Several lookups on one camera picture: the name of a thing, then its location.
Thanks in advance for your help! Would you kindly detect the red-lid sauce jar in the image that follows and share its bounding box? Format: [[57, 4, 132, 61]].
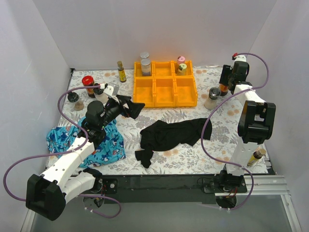
[[219, 84, 228, 97], [82, 75, 95, 98]]

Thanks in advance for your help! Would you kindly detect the small yellow-label sauce bottle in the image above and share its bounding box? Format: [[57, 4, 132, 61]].
[[117, 61, 126, 83]]

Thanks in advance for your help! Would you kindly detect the blue-label spice jar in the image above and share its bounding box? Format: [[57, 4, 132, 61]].
[[140, 52, 150, 60], [140, 58, 151, 76]]

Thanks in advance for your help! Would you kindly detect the yellow-lid spice shaker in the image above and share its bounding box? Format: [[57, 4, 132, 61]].
[[177, 63, 187, 76]]

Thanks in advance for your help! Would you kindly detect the pink-lid spice shaker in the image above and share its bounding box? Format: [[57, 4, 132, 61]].
[[177, 56, 185, 65]]

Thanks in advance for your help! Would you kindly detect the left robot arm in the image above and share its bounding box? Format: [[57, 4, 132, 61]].
[[26, 95, 145, 221]]

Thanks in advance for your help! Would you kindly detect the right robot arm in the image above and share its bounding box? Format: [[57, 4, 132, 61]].
[[218, 55, 276, 192]]

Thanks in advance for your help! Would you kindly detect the grey-lid spice shaker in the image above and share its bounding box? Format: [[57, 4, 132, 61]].
[[204, 87, 221, 110]]

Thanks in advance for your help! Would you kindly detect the black-cap white bottle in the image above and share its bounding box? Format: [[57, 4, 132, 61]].
[[94, 87, 108, 104]]

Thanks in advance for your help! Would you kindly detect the orange six-compartment bin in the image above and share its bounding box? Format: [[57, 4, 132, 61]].
[[133, 60, 197, 108]]

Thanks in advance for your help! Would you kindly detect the black cloth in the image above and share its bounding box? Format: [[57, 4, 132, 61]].
[[135, 118, 212, 169]]

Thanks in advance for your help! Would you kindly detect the small black-cap bottle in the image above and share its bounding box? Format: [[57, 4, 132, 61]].
[[68, 91, 84, 111]]

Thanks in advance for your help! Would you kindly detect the blue shark-print cloth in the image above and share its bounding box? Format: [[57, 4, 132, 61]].
[[46, 120, 126, 169]]

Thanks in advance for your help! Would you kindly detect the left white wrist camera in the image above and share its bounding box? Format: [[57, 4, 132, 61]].
[[99, 83, 119, 100]]

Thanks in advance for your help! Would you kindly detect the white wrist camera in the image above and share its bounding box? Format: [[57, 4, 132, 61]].
[[99, 83, 119, 100], [232, 53, 247, 62]]

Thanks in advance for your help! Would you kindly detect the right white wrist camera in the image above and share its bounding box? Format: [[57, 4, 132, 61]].
[[232, 53, 247, 62]]

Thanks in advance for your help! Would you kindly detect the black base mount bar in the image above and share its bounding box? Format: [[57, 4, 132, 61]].
[[84, 174, 247, 204]]

